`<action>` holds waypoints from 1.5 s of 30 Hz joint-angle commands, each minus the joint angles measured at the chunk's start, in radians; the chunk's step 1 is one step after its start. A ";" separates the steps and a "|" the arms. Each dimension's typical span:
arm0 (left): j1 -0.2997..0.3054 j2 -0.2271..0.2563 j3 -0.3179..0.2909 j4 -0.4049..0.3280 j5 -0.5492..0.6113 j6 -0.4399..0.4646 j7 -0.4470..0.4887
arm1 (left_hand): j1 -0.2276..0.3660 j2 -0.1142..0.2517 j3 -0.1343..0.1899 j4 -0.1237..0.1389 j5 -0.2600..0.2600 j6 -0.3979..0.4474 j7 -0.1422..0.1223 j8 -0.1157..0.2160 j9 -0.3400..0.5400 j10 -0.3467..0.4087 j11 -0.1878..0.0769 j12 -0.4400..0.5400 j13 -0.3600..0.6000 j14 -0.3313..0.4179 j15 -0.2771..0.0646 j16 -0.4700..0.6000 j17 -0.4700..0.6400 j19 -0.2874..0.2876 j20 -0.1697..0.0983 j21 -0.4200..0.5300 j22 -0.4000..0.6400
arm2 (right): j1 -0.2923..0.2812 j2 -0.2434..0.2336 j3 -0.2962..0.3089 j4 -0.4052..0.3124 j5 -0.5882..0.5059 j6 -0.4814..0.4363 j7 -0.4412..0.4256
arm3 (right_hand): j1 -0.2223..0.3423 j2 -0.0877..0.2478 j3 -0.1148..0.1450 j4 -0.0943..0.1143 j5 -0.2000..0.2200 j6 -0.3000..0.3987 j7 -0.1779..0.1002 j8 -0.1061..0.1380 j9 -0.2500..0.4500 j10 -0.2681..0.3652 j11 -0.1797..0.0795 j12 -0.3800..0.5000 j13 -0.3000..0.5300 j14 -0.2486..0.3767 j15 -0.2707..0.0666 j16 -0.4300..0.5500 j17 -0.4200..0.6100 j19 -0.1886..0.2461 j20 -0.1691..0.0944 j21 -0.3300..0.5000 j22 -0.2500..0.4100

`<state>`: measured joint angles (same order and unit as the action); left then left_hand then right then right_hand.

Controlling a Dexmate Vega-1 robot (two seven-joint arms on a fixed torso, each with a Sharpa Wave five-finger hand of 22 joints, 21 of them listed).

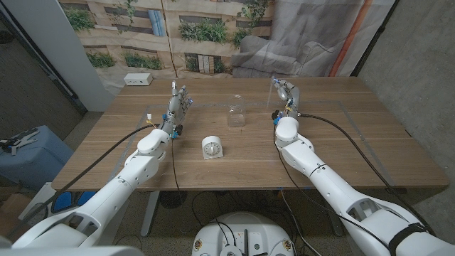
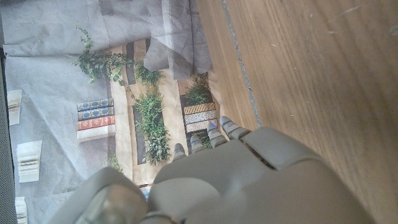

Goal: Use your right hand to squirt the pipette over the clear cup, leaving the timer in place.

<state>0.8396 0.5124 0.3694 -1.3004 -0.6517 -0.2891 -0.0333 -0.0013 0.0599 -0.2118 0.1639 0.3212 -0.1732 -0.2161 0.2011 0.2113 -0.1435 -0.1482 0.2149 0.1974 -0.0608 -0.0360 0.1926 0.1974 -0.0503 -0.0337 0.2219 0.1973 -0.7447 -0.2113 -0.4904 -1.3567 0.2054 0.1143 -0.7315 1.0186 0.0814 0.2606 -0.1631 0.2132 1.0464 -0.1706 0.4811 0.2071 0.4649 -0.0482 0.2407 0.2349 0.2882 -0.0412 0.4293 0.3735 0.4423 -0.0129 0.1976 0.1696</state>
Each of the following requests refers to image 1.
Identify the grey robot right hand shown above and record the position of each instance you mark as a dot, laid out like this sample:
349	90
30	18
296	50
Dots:
292	97

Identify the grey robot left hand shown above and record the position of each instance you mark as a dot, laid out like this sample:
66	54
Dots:
174	110

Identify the clear plastic pipette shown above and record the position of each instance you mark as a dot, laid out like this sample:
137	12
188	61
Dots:
270	94

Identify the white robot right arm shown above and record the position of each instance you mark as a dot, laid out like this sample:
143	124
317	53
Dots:
337	188

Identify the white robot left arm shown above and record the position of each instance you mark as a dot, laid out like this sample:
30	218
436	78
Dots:
117	192

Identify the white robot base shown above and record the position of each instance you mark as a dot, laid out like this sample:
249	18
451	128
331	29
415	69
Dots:
241	234

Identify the white kitchen timer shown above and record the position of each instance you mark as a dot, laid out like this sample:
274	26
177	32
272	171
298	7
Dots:
212	147

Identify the clear plastic cup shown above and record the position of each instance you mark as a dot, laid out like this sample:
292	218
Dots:
236	119

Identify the white power strip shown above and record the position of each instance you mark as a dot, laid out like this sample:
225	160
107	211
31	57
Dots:
138	79

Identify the printed fabric backdrop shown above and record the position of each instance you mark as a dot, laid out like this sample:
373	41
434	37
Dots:
213	53

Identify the black round floor object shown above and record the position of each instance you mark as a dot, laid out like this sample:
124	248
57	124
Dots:
173	199

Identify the black backdrop stand pole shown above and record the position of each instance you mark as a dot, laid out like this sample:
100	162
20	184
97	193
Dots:
373	39

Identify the white table leg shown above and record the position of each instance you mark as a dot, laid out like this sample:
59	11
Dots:
149	213
336	227

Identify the blue and black floor device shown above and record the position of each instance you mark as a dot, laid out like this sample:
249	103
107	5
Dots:
65	202

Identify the blue storage box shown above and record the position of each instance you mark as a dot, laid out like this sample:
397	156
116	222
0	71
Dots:
39	163

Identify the grey metal tool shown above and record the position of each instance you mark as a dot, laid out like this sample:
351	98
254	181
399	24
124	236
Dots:
21	140

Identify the white floor box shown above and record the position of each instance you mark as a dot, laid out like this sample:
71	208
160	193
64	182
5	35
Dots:
42	195

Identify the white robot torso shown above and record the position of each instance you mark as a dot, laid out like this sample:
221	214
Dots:
71	251

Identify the brown cardboard box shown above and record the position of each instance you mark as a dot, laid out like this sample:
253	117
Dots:
12	211

